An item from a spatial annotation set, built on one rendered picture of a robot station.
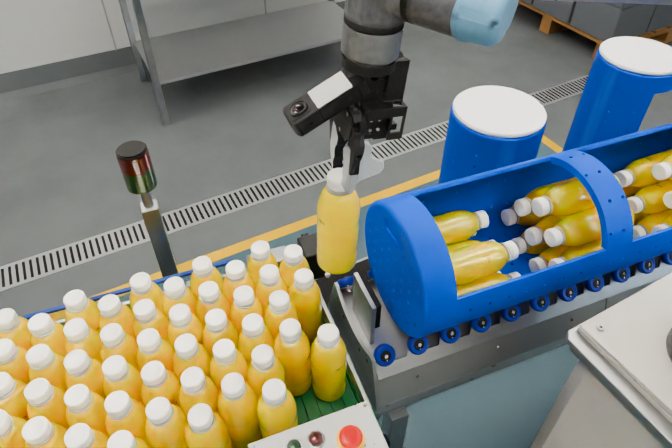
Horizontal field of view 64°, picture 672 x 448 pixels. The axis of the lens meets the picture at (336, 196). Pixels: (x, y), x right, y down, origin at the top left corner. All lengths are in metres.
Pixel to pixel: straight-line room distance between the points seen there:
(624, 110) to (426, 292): 1.36
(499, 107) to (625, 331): 0.90
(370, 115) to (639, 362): 0.58
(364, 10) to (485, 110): 1.09
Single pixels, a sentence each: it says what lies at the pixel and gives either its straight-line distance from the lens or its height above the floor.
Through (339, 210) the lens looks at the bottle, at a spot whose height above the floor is 1.36.
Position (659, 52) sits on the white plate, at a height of 1.04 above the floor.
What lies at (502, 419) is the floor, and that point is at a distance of 2.22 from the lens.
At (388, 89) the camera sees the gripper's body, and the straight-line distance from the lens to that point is 0.73.
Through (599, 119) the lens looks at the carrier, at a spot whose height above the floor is 0.82.
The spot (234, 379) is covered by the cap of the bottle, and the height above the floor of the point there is 1.09.
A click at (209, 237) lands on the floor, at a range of 2.74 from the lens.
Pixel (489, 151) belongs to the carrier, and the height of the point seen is 0.98.
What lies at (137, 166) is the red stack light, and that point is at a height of 1.23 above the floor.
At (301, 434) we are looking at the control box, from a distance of 0.91.
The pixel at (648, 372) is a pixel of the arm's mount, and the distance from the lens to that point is 0.99.
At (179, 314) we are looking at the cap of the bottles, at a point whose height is 1.09.
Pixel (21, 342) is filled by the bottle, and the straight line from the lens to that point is 1.21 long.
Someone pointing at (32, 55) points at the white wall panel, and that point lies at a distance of 4.23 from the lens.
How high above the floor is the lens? 1.92
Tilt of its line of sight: 42 degrees down
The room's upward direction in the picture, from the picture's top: straight up
